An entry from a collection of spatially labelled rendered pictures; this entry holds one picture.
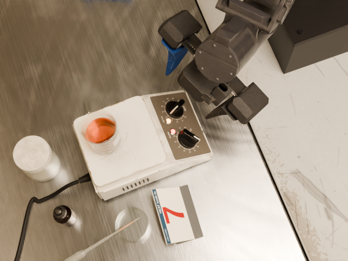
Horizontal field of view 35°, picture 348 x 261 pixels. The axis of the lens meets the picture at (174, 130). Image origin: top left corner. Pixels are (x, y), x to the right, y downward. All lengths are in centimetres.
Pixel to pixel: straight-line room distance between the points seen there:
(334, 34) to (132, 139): 37
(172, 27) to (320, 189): 37
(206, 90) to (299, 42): 24
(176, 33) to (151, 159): 20
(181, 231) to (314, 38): 37
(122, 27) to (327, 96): 39
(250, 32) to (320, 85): 35
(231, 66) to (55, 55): 47
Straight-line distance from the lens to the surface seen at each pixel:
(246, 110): 78
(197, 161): 92
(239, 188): 94
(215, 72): 68
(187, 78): 73
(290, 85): 101
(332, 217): 96
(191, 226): 92
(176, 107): 91
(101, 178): 86
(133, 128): 88
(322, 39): 95
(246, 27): 69
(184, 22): 81
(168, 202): 91
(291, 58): 96
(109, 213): 94
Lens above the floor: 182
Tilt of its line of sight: 71 degrees down
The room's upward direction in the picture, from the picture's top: 6 degrees counter-clockwise
